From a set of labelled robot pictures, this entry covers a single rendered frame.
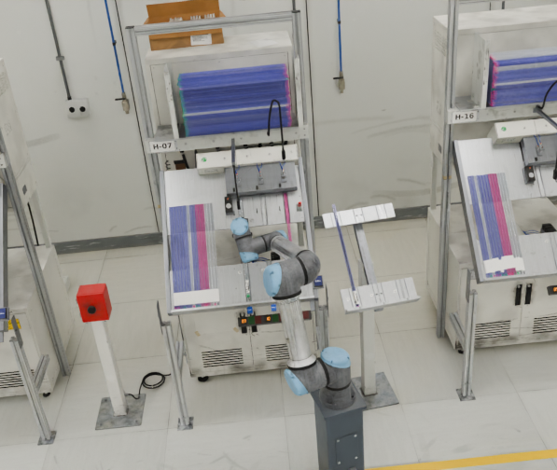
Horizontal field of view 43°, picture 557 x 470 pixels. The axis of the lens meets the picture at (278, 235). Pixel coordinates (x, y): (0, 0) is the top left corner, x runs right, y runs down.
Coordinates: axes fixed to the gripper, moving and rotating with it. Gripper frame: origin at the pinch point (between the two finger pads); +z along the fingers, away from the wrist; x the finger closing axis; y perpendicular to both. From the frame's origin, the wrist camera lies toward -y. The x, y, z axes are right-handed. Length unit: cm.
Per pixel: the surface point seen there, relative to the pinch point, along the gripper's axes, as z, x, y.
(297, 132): -2, -31, 47
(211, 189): 7.0, 13.3, 25.0
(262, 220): 2.3, -10.0, 7.0
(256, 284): -4.5, -4.0, -23.3
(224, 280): -3.7, 10.5, -19.6
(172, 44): 3, 25, 98
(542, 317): 47, -154, -56
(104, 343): 18, 74, -44
